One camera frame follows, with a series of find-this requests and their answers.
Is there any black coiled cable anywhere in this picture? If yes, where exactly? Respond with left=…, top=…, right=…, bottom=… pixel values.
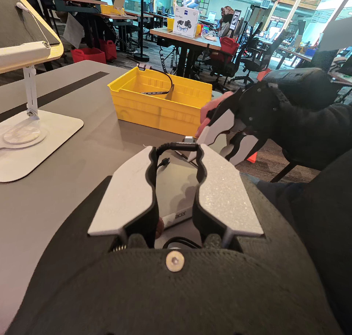
left=157, top=43, right=168, bottom=74

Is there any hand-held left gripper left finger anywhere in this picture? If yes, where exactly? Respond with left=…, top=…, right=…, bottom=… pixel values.
left=88, top=146, right=159, bottom=237

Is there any cluttered wooden side desk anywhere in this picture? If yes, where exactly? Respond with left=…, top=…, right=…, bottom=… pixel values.
left=150, top=27, right=223, bottom=79

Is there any person's right forearm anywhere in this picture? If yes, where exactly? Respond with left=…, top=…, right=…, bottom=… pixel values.
left=263, top=68, right=352, bottom=170

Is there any white printed box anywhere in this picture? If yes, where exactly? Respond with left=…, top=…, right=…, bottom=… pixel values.
left=172, top=4, right=199, bottom=38

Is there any thick smooth black cable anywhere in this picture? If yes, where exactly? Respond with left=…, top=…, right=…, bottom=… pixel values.
left=146, top=137, right=202, bottom=250

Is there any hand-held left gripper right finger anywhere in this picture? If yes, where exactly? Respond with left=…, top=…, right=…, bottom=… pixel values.
left=194, top=144, right=264, bottom=242

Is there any dark board with wooden rim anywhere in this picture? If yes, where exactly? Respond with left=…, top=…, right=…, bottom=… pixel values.
left=0, top=0, right=64, bottom=74

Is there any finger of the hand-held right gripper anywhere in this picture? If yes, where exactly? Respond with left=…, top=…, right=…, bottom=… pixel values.
left=228, top=136, right=267, bottom=166
left=197, top=105, right=242, bottom=148

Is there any black office chair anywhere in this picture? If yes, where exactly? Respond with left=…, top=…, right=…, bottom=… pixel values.
left=209, top=21, right=264, bottom=88

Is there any red plastic container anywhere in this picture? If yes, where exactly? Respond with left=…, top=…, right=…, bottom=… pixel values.
left=220, top=37, right=240, bottom=57

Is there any white stand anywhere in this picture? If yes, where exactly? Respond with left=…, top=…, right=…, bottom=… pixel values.
left=0, top=2, right=84, bottom=182

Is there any yellow plastic bin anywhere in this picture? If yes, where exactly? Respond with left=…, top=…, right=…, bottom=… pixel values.
left=108, top=66, right=213, bottom=137

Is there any person's right hand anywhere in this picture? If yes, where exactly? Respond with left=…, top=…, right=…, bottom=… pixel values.
left=199, top=92, right=236, bottom=138

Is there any red floor container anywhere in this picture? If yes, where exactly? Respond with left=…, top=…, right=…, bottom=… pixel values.
left=72, top=48, right=107, bottom=64
left=99, top=39, right=118, bottom=60

